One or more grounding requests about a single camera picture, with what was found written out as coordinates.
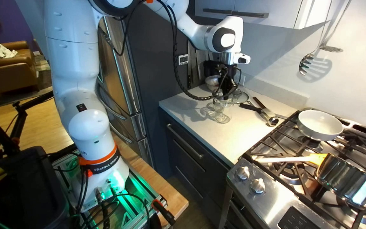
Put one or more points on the hanging slotted spatula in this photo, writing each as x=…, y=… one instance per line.
x=314, y=66

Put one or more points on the silver stove knob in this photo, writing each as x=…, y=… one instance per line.
x=258, y=186
x=243, y=174

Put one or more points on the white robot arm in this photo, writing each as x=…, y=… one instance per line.
x=85, y=128

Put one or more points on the shiny steel pan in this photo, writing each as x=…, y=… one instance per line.
x=348, y=180

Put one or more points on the wooden spatula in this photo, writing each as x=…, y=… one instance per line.
x=285, y=160

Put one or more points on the dark cabinet side panel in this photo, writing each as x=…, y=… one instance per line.
x=158, y=77

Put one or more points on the black tripod stand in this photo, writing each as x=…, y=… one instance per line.
x=5, y=128

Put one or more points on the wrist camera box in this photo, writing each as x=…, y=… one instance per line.
x=242, y=59

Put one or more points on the white wall cabinet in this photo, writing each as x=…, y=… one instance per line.
x=254, y=13

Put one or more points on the brown sofa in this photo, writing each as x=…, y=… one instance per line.
x=5, y=77

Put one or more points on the stainless steel gas stove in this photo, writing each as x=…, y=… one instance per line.
x=276, y=204

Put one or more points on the glass pot lid with knob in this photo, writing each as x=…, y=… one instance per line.
x=240, y=99

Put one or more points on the wooden platform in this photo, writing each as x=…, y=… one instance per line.
x=165, y=191

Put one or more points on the small glass jar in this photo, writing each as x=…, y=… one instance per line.
x=214, y=102

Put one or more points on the silver metal bowl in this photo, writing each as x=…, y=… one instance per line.
x=213, y=82

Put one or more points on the black bag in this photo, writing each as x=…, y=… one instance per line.
x=22, y=191

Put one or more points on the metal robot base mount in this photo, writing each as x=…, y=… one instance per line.
x=120, y=204

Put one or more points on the big glass jar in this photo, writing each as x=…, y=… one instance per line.
x=229, y=109

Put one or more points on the white frying pan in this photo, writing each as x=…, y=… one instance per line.
x=318, y=125

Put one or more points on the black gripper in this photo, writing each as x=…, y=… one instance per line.
x=229, y=72

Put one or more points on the black orange clamp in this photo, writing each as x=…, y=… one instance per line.
x=164, y=211

